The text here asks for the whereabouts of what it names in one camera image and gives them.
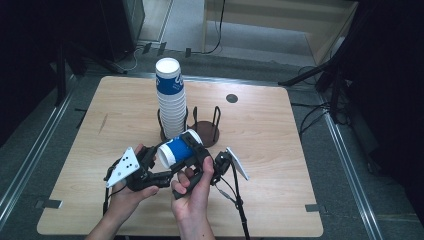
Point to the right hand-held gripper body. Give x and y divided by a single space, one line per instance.
222 163

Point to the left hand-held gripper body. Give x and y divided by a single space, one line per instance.
125 168

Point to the blue and white paper cup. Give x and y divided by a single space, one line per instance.
176 151

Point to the brown cup rack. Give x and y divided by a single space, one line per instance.
208 131

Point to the stack of white paper cups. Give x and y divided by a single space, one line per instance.
170 106

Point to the person's left hand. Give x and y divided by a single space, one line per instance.
128 200

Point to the person's right hand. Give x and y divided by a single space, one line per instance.
193 200

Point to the grey tape marker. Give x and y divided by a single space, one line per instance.
315 208
50 203

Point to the black metal stand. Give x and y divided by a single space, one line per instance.
63 73

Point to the dark cabinet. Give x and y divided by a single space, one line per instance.
125 26

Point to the black tripod stand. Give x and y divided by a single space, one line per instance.
328 71

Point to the aluminium floor rail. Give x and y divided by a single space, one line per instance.
31 156
353 176

